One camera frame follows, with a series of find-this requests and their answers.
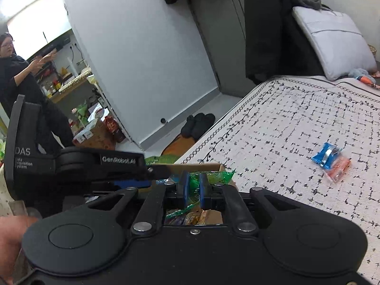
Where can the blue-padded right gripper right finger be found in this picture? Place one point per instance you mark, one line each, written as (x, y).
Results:
(237, 216)

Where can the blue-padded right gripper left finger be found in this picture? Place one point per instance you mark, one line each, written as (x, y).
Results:
(169, 195)

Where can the green snack packet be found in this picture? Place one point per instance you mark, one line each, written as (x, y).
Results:
(196, 195)

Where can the operator left hand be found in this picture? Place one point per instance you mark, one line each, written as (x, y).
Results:
(12, 230)

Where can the open cardboard box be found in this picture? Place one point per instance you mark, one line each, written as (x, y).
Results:
(214, 217)

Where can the orange biscuit packet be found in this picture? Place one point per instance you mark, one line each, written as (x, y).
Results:
(195, 218)

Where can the green cartoon floor mat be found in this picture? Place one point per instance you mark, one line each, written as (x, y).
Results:
(168, 152)

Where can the brown printed cardboard carton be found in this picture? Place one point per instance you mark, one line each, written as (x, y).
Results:
(96, 136)

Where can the black slippers pair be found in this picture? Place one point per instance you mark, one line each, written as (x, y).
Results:
(196, 126)

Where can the person in black clothes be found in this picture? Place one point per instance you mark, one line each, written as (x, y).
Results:
(18, 78)

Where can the white patterned bed cover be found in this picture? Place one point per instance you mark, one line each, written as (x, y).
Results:
(270, 136)

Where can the blue snack packet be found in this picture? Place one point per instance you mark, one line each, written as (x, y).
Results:
(327, 156)

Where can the orange clear snack packet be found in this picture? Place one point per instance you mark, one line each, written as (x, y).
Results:
(337, 169)

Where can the black clothes pile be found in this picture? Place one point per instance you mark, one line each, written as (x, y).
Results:
(274, 42)

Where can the grey door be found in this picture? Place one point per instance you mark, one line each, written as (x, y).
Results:
(222, 28)

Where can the white grey pillow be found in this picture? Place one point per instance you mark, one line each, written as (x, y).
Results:
(336, 40)

